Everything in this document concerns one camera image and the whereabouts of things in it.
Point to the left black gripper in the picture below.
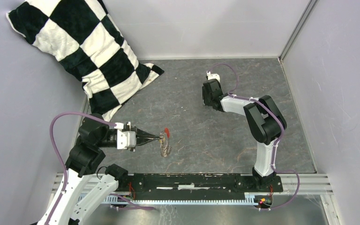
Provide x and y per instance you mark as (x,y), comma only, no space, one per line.
(140,140)

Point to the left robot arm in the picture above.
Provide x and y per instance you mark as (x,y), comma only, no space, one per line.
(83,162)

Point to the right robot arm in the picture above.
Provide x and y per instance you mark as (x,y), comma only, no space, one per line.
(265,121)

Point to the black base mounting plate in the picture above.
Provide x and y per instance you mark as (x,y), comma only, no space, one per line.
(194,186)

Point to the black white checkered pillow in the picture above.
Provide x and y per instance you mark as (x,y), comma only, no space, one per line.
(83,38)

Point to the aluminium corner profile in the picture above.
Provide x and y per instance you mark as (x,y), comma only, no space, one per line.
(297,29)

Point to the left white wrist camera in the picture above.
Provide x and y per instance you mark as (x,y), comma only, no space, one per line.
(125,137)

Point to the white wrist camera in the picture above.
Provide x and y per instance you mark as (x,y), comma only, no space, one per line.
(211,76)
(125,137)

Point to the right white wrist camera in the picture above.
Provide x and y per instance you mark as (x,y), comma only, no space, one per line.
(211,76)

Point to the aluminium frame rail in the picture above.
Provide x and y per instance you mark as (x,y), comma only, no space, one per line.
(81,196)

